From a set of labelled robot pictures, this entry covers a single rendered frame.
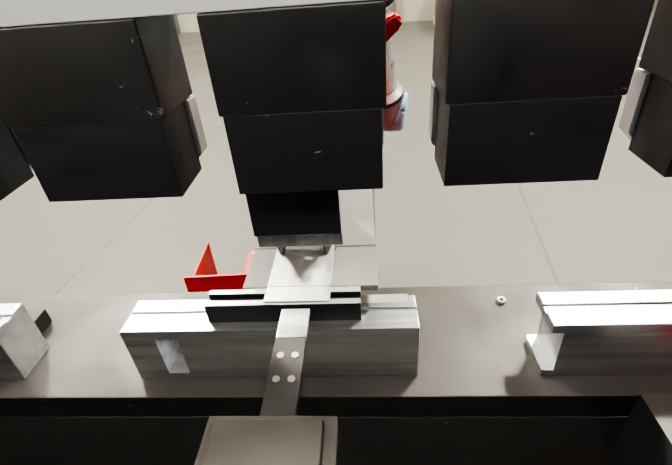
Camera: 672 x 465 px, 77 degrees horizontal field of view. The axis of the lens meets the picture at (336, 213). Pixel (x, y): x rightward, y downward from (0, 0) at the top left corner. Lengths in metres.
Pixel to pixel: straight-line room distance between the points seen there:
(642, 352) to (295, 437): 0.45
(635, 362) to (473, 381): 0.20
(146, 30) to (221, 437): 0.35
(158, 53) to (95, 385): 0.48
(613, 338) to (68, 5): 0.66
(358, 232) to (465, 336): 0.22
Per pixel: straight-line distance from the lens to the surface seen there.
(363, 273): 0.58
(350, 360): 0.60
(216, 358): 0.63
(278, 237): 0.50
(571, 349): 0.64
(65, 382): 0.76
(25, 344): 0.79
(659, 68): 0.51
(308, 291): 0.56
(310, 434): 0.40
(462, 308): 0.72
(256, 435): 0.41
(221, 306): 0.58
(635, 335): 0.65
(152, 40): 0.43
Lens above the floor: 1.38
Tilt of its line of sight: 32 degrees down
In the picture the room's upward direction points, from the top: 5 degrees counter-clockwise
